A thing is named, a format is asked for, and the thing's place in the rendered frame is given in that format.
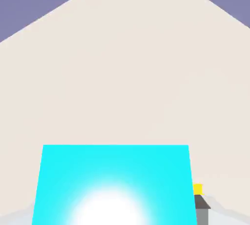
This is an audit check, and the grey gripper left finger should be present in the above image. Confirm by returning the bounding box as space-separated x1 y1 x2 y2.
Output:
0 202 36 225

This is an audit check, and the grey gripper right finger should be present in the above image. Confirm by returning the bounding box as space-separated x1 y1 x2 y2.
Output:
194 194 250 225

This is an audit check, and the large cyan box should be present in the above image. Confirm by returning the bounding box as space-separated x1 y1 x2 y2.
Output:
31 144 198 225

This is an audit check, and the small yellow cube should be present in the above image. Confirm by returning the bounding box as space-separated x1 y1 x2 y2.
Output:
192 183 204 196

